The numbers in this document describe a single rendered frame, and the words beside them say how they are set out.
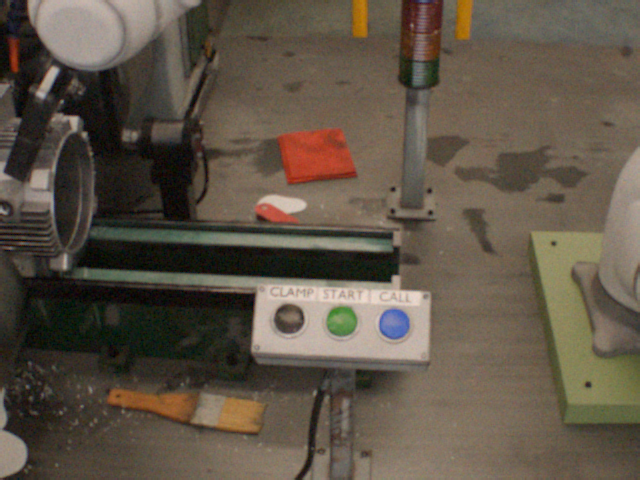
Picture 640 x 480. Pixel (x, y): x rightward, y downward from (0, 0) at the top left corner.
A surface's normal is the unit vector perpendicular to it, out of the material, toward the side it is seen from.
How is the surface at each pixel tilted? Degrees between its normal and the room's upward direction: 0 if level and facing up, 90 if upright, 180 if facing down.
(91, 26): 97
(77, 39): 97
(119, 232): 0
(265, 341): 32
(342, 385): 90
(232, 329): 90
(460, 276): 0
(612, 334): 15
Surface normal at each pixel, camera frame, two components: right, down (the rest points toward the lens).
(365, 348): -0.05, -0.33
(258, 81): -0.01, -0.78
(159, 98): -0.08, 0.62
